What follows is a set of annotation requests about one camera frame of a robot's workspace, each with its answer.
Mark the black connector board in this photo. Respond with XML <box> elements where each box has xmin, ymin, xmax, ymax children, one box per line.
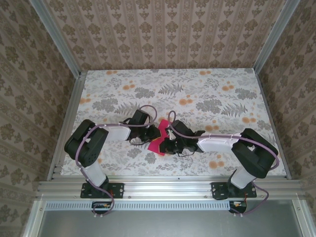
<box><xmin>91</xmin><ymin>201</ymin><xmax>112</xmax><ymax>215</ymax></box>
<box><xmin>229</xmin><ymin>200</ymin><xmax>248</xmax><ymax>213</ymax></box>

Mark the pink paper sheet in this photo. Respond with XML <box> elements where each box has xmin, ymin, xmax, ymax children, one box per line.
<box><xmin>148</xmin><ymin>119</ymin><xmax>173</xmax><ymax>156</ymax></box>

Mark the floral patterned tablecloth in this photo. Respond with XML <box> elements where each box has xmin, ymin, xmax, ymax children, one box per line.
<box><xmin>60</xmin><ymin>70</ymin><xmax>289</xmax><ymax>176</ymax></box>

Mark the aluminium table side rail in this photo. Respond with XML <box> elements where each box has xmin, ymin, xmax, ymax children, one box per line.
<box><xmin>46</xmin><ymin>71</ymin><xmax>87</xmax><ymax>182</ymax></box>
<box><xmin>255</xmin><ymin>70</ymin><xmax>293</xmax><ymax>180</ymax></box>

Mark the aluminium frame post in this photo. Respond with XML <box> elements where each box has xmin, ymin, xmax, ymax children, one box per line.
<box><xmin>254</xmin><ymin>0</ymin><xmax>297</xmax><ymax>75</ymax></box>
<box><xmin>29</xmin><ymin>0</ymin><xmax>83</xmax><ymax>79</ymax></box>

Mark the white slotted cable duct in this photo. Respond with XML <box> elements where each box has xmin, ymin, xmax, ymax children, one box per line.
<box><xmin>45</xmin><ymin>200</ymin><xmax>247</xmax><ymax>210</ymax></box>

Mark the long aluminium frame rail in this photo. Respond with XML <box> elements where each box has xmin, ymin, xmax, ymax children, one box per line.
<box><xmin>36</xmin><ymin>179</ymin><xmax>307</xmax><ymax>199</ymax></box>

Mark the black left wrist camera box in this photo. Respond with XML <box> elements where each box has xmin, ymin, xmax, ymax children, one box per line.
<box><xmin>130</xmin><ymin>110</ymin><xmax>150</xmax><ymax>126</ymax></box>

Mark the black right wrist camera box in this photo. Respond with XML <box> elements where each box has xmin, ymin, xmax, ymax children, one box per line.
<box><xmin>170</xmin><ymin>120</ymin><xmax>190</xmax><ymax>139</ymax></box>

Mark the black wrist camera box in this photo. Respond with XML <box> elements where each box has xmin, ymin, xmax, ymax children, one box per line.
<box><xmin>170</xmin><ymin>120</ymin><xmax>190</xmax><ymax>139</ymax></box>
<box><xmin>130</xmin><ymin>110</ymin><xmax>150</xmax><ymax>126</ymax></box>

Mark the grey metal panel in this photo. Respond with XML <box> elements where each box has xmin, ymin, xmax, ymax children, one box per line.
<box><xmin>23</xmin><ymin>200</ymin><xmax>316</xmax><ymax>237</ymax></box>

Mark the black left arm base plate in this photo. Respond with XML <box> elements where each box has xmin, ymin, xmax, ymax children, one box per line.
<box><xmin>81</xmin><ymin>182</ymin><xmax>125</xmax><ymax>199</ymax></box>

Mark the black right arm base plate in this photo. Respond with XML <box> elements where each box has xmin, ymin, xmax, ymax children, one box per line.
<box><xmin>211</xmin><ymin>181</ymin><xmax>257</xmax><ymax>200</ymax></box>

